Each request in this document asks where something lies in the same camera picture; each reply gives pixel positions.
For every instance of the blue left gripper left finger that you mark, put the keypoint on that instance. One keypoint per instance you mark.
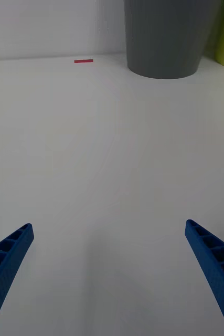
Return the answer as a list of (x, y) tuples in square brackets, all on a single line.
[(4, 267)]

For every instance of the grey plastic waste bin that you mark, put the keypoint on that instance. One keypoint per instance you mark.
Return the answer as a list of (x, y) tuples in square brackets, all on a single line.
[(164, 39)]

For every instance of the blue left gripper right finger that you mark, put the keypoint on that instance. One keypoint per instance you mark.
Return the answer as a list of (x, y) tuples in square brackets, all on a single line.
[(216, 267)]

